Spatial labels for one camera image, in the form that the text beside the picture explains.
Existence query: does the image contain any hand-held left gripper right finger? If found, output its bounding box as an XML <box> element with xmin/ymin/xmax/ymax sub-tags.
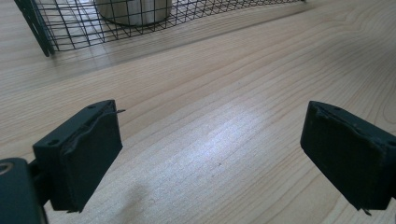
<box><xmin>300</xmin><ymin>100</ymin><xmax>396</xmax><ymax>213</ymax></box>

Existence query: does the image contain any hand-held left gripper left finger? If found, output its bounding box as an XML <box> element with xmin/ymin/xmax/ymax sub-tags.
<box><xmin>32</xmin><ymin>99</ymin><xmax>126</xmax><ymax>215</ymax></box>

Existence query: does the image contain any black wire mesh basket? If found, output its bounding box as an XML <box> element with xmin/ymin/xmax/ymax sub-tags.
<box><xmin>13</xmin><ymin>0</ymin><xmax>306</xmax><ymax>58</ymax></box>

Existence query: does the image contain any steel tumbler with lid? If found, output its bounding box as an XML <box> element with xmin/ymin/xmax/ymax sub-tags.
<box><xmin>94</xmin><ymin>0</ymin><xmax>173</xmax><ymax>27</ymax></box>

